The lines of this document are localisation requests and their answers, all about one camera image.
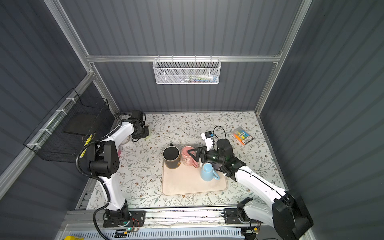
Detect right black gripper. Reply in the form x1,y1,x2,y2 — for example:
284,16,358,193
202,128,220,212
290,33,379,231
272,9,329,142
188,144,225,166

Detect pink patterned mug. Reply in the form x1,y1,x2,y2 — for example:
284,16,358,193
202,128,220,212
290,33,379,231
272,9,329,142
182,146,199,169

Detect light blue mug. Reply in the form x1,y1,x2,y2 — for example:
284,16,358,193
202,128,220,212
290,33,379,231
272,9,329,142
201,163,220,182

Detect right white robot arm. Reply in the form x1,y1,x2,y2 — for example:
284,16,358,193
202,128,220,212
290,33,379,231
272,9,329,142
188,139,314,240

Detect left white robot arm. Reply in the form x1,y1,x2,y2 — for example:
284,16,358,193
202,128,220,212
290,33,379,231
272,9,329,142
75,110,149,226

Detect black mug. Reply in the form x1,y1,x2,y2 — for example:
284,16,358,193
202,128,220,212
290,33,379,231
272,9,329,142
163,146,181,169

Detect beige drying mat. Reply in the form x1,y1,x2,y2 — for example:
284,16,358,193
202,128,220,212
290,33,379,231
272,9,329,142
162,163,228,196

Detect floral table cover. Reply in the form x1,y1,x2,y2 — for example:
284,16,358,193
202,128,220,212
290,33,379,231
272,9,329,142
86,111,291,210

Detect colourful marker box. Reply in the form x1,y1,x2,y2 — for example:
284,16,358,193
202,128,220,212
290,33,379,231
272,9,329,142
232,127,254,146

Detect tubes in white basket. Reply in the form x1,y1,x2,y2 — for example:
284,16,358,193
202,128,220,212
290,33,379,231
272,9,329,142
178,74,219,83

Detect yellow object at bottom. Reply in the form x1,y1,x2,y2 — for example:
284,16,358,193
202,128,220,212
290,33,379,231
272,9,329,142
64,236,84,240

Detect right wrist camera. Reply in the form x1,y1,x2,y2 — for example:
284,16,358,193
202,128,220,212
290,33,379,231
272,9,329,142
201,131,214,151

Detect white wire basket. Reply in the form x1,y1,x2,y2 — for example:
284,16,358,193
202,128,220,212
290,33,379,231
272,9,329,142
153,58,222,85

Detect black wire basket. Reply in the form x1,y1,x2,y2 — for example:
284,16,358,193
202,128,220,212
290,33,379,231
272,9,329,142
24,91,113,163

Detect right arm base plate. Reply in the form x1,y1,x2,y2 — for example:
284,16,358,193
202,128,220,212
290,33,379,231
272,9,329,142
223,206,266,225

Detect white perforated cable tray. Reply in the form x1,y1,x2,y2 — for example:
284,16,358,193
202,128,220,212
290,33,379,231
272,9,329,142
68,227,246,240

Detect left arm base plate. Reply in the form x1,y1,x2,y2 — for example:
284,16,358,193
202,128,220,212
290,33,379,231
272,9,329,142
103,210,146,228

